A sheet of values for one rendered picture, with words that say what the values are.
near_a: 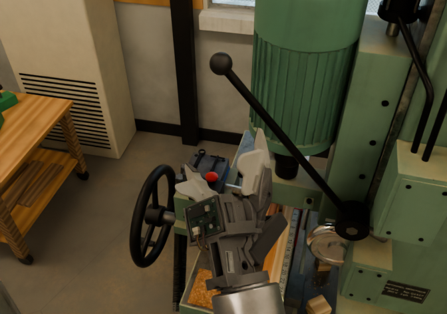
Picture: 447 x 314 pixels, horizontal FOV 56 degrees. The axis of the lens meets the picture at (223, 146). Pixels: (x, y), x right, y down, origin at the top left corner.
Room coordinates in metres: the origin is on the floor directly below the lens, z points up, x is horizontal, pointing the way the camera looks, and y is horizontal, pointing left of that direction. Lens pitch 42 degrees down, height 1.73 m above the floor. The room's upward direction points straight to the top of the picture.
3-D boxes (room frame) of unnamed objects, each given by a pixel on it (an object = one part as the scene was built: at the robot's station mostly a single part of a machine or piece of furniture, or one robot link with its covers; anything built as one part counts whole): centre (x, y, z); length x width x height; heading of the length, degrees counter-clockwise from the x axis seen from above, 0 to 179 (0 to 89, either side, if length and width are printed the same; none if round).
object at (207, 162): (0.72, 0.04, 0.99); 0.13 x 0.11 x 0.06; 164
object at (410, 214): (0.45, -0.30, 1.23); 0.09 x 0.08 x 0.15; 74
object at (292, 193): (0.65, -0.16, 1.03); 0.14 x 0.07 x 0.09; 74
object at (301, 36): (0.65, -0.14, 1.35); 0.18 x 0.18 x 0.31
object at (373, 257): (0.45, -0.27, 1.02); 0.09 x 0.07 x 0.12; 164
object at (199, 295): (0.46, 0.01, 0.91); 0.12 x 0.09 x 0.03; 74
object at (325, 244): (0.50, -0.23, 1.02); 0.12 x 0.03 x 0.12; 74
